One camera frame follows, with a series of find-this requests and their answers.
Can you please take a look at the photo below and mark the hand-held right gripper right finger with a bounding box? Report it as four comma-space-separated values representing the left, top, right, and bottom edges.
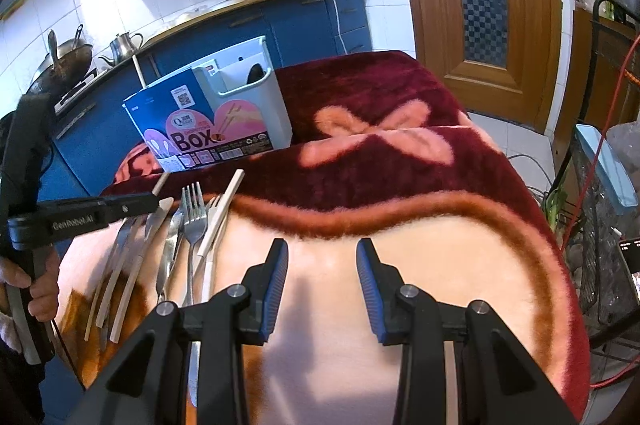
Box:
356, 239, 576, 425

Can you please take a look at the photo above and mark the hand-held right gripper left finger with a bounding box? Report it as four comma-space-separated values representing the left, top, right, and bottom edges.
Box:
82, 239, 290, 425

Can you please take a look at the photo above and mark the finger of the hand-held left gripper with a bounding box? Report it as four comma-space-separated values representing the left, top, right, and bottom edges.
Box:
102, 192, 160, 223

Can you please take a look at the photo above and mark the metal knife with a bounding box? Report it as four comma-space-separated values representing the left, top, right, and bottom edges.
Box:
134, 198, 174, 258
99, 217, 138, 352

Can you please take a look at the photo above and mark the cream chopstick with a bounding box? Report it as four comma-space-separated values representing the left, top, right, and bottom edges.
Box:
196, 169, 246, 257
110, 172, 170, 342
96, 267, 123, 328
84, 230, 128, 342

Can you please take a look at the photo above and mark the blue cardboard box organizer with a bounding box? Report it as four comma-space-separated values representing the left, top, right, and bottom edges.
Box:
192, 35, 294, 152

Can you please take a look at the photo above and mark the person's left hand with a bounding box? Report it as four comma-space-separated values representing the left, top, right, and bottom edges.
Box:
0, 250, 62, 322

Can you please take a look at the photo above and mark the gas stove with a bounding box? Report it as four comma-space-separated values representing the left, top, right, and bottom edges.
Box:
53, 68, 99, 114

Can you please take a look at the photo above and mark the blue printed cardboard box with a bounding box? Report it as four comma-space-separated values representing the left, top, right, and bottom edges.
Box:
122, 65, 274, 174

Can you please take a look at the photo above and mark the metal wok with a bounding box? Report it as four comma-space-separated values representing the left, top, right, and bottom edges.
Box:
29, 24, 96, 92

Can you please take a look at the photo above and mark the red pink printed blanket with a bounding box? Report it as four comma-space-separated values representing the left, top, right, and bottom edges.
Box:
52, 50, 591, 425

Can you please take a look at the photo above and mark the metal kettle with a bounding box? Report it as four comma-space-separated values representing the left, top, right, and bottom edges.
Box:
97, 31, 145, 67

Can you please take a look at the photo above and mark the blue kitchen base cabinet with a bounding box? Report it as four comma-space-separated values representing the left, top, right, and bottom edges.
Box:
36, 0, 372, 202

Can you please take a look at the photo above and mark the light blue tray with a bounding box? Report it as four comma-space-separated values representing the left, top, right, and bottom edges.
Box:
574, 124, 640, 211

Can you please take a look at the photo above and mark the wooden door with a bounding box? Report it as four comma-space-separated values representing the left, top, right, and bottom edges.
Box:
389, 0, 569, 132

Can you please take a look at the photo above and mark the wooden shelf unit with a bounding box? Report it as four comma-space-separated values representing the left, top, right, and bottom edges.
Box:
564, 0, 640, 133

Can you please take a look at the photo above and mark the black wire rack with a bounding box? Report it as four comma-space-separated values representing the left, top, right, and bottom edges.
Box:
549, 0, 640, 388

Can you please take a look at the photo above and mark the white power cable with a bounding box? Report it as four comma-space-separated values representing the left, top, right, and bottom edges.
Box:
304, 0, 349, 56

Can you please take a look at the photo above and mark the orange cable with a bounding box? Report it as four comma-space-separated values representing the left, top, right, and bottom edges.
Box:
559, 54, 640, 252

